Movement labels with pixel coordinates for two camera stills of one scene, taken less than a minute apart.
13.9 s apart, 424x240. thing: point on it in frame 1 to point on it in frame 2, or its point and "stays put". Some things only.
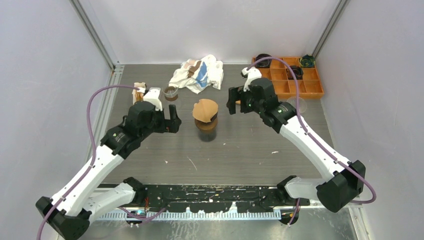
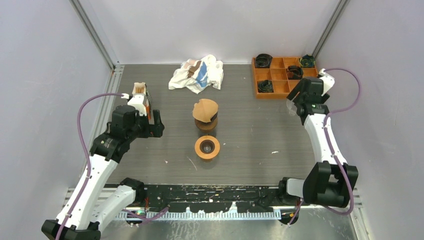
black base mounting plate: [217, 198] stays put
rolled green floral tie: [307, 61] stays put
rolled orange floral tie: [298, 71] stays put
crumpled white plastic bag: [195, 75] stays put
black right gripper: [237, 93] to [297, 89]
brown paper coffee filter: [204, 110] stays put
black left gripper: [170, 125] to [158, 127]
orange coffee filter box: [137, 95] stays put
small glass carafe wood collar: [171, 99] to [207, 146]
